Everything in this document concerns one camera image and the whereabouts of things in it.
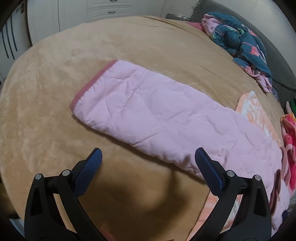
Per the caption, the blue floral padded garment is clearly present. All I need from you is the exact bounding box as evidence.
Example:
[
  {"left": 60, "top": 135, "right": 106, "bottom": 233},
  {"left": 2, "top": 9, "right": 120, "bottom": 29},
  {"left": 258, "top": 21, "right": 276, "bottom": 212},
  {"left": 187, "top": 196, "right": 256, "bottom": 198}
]
[{"left": 202, "top": 12, "right": 273, "bottom": 93}]

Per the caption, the pink quilted jacket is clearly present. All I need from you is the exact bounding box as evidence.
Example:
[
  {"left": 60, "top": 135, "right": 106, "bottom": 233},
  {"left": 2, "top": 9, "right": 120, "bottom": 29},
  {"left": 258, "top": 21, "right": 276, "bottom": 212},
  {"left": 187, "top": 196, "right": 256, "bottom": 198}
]
[{"left": 70, "top": 59, "right": 291, "bottom": 237}]

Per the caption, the hot pink fleece garment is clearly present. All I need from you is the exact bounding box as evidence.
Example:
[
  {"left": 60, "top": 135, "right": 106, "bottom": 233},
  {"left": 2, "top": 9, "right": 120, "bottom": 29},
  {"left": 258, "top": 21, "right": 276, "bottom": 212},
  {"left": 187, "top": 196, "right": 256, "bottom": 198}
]
[{"left": 280, "top": 113, "right": 295, "bottom": 191}]

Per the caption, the orange plaid fleece blanket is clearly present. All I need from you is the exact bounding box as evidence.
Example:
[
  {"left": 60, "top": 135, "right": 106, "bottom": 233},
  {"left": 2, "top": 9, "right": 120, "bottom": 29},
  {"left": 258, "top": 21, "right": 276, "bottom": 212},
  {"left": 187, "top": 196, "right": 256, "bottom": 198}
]
[{"left": 187, "top": 91, "right": 290, "bottom": 240}]

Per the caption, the grey headboard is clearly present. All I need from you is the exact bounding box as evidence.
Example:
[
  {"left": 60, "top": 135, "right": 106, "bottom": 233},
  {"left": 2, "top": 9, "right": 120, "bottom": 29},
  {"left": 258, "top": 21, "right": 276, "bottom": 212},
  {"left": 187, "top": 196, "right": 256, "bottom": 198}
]
[{"left": 191, "top": 1, "right": 295, "bottom": 107}]

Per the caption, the white wardrobe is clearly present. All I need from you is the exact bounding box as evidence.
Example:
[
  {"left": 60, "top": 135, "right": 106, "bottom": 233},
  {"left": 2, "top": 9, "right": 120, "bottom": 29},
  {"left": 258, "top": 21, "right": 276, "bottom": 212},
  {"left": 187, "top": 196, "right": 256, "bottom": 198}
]
[{"left": 1, "top": 0, "right": 165, "bottom": 81}]

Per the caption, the pile of folded clothes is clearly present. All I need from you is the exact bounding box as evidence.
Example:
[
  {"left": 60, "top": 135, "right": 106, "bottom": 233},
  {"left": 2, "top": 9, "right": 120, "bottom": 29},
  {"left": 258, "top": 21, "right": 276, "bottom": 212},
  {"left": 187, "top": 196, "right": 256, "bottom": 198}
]
[{"left": 285, "top": 98, "right": 296, "bottom": 116}]

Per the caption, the tan bed sheet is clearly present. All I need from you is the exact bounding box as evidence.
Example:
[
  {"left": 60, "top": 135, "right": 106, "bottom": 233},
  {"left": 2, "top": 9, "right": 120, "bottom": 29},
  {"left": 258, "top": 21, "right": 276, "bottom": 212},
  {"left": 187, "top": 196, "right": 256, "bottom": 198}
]
[{"left": 1, "top": 16, "right": 283, "bottom": 240}]

